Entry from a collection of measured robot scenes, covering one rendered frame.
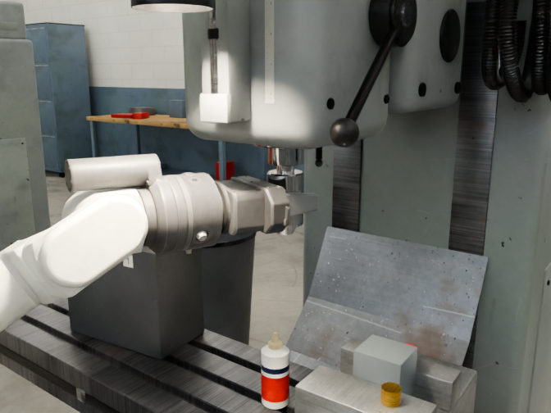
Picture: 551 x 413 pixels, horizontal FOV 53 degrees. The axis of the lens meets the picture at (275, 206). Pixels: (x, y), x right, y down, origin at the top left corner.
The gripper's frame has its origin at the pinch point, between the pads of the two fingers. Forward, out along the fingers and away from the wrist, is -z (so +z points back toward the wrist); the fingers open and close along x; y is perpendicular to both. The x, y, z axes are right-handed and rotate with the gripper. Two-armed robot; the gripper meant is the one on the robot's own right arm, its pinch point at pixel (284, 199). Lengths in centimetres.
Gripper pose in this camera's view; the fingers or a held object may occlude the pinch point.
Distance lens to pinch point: 71.0
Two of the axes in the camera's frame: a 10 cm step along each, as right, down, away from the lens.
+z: -8.5, 1.1, -5.1
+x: -5.2, -2.0, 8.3
